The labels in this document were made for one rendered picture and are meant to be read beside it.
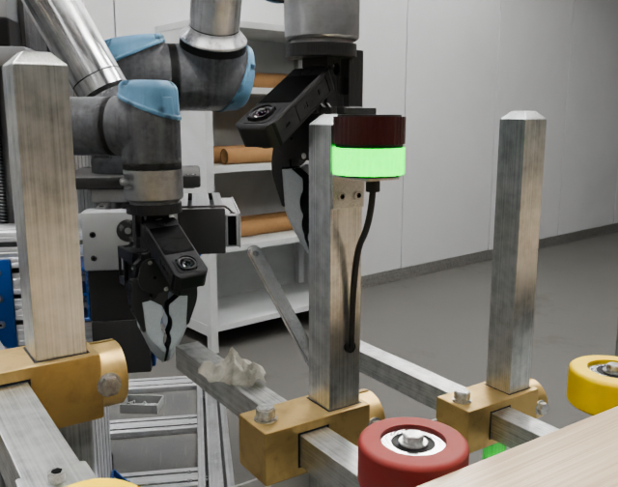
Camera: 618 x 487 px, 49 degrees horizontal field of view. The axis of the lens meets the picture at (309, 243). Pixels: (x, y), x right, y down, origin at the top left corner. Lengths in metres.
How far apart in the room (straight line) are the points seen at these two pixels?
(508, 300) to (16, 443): 0.54
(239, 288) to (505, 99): 2.69
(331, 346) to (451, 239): 4.52
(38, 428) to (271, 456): 0.24
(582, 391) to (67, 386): 0.44
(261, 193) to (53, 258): 3.39
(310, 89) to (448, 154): 4.35
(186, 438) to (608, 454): 1.65
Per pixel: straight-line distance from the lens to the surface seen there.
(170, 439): 2.09
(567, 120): 6.28
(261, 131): 0.62
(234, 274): 3.83
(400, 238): 4.70
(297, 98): 0.65
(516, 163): 0.77
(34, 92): 0.49
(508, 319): 0.80
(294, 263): 4.08
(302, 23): 0.68
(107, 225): 1.07
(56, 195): 0.49
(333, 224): 0.60
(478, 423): 0.78
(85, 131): 0.90
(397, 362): 0.92
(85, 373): 0.52
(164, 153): 0.87
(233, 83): 1.22
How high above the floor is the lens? 1.14
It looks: 11 degrees down
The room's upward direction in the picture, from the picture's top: straight up
